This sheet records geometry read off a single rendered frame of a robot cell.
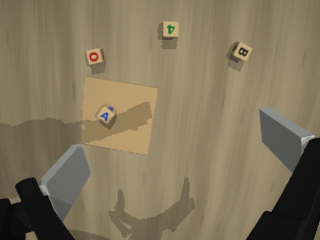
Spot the tan flat mat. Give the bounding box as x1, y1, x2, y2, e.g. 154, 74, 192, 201
81, 76, 158, 155

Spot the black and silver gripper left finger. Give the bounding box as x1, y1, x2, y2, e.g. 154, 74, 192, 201
0, 144, 91, 240

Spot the beige letter block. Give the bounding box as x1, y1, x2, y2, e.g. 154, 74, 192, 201
86, 47, 106, 65
231, 41, 252, 62
163, 21, 179, 37
97, 103, 117, 124

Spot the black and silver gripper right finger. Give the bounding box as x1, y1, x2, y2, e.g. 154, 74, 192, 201
246, 107, 320, 240

